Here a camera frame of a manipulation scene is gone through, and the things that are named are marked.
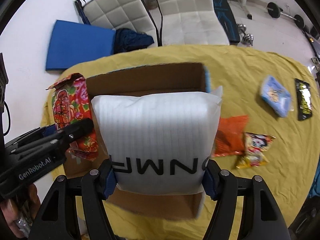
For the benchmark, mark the black yellow snack bag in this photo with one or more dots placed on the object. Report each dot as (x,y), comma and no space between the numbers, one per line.
(303,99)

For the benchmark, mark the red floral snack bag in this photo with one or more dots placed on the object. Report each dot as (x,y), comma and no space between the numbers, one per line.
(70,104)

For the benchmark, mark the yellow tablecloth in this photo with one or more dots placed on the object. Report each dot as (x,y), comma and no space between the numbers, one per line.
(293,155)

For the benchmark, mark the right white quilted chair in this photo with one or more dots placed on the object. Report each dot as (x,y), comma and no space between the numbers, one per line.
(190,22)

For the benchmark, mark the black blue bench pad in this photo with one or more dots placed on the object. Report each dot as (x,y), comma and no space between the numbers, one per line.
(226,18)

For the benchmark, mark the blue tissue pack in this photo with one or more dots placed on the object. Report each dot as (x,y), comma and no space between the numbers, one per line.
(276,96)

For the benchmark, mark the yellow panda snack bag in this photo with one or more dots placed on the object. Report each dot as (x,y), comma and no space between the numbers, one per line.
(255,147)

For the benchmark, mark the blue foam mat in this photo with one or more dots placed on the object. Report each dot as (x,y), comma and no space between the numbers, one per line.
(73,43)

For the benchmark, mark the person left hand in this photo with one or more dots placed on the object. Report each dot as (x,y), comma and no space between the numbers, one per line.
(10,210)

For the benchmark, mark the dumbbell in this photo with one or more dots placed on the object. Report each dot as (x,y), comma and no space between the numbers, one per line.
(247,39)

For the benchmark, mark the floor barbell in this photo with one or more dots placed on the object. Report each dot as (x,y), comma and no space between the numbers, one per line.
(276,12)

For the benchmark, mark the white quilted chair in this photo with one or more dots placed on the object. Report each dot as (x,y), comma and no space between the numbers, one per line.
(117,14)
(190,22)

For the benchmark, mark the open cardboard box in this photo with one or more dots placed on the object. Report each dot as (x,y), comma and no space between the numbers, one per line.
(141,81)

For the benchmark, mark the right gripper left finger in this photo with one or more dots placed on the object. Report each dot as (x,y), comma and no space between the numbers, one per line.
(57,217)

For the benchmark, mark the white padded pouch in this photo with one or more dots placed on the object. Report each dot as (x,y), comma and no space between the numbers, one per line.
(159,144)

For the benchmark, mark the orange snack bag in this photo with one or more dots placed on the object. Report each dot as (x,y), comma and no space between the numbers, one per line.
(229,139)

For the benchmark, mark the left white quilted chair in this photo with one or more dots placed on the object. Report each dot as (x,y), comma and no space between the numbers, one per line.
(117,14)

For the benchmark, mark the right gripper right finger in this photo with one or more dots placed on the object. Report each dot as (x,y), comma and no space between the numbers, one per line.
(261,216)

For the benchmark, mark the dark blue cloth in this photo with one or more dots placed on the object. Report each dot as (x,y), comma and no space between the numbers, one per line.
(127,40)

